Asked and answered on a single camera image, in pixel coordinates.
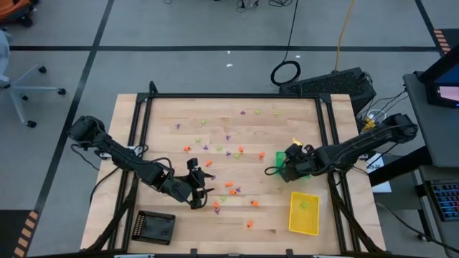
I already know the white office chair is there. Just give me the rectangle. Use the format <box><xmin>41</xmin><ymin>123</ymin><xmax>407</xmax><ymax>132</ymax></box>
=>
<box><xmin>0</xmin><ymin>30</ymin><xmax>67</xmax><ymax>129</ymax></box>

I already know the black computer case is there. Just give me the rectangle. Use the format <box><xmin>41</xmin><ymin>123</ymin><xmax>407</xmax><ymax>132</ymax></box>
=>
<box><xmin>278</xmin><ymin>67</ymin><xmax>377</xmax><ymax>115</ymax></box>

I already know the white cable loop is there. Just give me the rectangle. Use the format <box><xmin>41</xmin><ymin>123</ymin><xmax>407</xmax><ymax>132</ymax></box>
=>
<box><xmin>359</xmin><ymin>108</ymin><xmax>388</xmax><ymax>130</ymax></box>

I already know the orange chair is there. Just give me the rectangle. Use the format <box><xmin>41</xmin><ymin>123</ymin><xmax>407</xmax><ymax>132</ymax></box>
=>
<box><xmin>0</xmin><ymin>0</ymin><xmax>39</xmax><ymax>28</ymax></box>

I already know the black monitor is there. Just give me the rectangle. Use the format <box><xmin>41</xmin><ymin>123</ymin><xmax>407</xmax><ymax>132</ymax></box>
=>
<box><xmin>418</xmin><ymin>43</ymin><xmax>459</xmax><ymax>110</ymax></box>

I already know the grey desk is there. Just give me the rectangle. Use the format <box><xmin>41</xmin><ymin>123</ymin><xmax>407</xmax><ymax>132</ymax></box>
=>
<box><xmin>402</xmin><ymin>70</ymin><xmax>459</xmax><ymax>169</ymax></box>

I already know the yellow plastic basket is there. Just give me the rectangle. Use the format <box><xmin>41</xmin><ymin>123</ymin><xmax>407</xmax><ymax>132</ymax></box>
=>
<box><xmin>288</xmin><ymin>191</ymin><xmax>321</xmax><ymax>237</ymax></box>

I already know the yellow power plug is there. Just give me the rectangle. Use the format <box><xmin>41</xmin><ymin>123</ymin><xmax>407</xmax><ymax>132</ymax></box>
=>
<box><xmin>361</xmin><ymin>117</ymin><xmax>377</xmax><ymax>132</ymax></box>

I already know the black desk beam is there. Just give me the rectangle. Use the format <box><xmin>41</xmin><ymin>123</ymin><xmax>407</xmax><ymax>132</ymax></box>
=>
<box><xmin>367</xmin><ymin>145</ymin><xmax>435</xmax><ymax>188</ymax></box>

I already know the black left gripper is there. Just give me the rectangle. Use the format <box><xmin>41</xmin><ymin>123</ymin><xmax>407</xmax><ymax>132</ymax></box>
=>
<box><xmin>171</xmin><ymin>158</ymin><xmax>217</xmax><ymax>210</ymax></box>

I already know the green plastic basket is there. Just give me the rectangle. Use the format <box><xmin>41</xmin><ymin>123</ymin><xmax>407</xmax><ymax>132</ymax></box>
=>
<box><xmin>275</xmin><ymin>150</ymin><xmax>312</xmax><ymax>180</ymax></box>

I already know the black plastic basket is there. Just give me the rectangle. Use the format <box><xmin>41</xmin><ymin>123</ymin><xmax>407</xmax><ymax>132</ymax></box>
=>
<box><xmin>131</xmin><ymin>209</ymin><xmax>177</xmax><ymax>247</ymax></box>

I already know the black coiled floor cable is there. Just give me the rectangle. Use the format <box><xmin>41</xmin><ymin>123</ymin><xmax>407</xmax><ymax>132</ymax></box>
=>
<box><xmin>270</xmin><ymin>0</ymin><xmax>302</xmax><ymax>87</ymax></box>

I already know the backlit keyboard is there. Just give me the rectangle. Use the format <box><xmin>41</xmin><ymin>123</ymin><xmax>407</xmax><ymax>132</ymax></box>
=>
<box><xmin>425</xmin><ymin>178</ymin><xmax>459</xmax><ymax>222</ymax></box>

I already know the white paper sheet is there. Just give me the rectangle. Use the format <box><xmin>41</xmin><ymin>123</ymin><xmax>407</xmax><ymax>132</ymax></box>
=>
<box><xmin>364</xmin><ymin>153</ymin><xmax>392</xmax><ymax>194</ymax></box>

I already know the yellow floor cable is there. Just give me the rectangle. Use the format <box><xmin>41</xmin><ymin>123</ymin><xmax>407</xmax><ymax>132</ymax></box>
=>
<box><xmin>333</xmin><ymin>0</ymin><xmax>356</xmax><ymax>72</ymax></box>

